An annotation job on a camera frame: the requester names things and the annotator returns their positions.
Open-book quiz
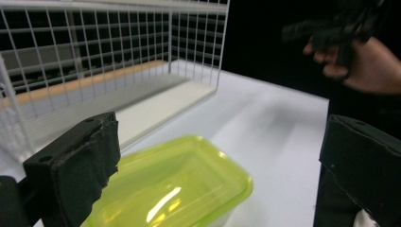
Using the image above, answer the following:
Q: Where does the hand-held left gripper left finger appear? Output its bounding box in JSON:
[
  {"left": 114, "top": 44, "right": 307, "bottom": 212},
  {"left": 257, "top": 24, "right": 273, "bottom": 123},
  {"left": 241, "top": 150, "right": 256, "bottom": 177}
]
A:
[{"left": 22, "top": 111, "right": 122, "bottom": 227}]

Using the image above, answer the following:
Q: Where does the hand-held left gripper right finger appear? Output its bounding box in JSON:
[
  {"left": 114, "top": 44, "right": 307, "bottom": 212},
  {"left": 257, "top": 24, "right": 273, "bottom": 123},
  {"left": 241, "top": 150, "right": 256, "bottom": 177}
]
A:
[{"left": 319, "top": 113, "right": 401, "bottom": 227}]

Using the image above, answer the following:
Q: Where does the green lidded plastic container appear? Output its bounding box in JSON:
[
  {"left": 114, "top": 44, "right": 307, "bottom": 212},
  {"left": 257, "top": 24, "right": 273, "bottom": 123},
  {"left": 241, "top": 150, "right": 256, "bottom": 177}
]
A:
[{"left": 80, "top": 134, "right": 254, "bottom": 227}]

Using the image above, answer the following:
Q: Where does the white wire rack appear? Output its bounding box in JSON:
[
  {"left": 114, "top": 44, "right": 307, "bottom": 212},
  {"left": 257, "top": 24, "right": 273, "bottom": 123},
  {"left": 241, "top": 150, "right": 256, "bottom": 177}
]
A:
[{"left": 0, "top": 0, "right": 231, "bottom": 164}]

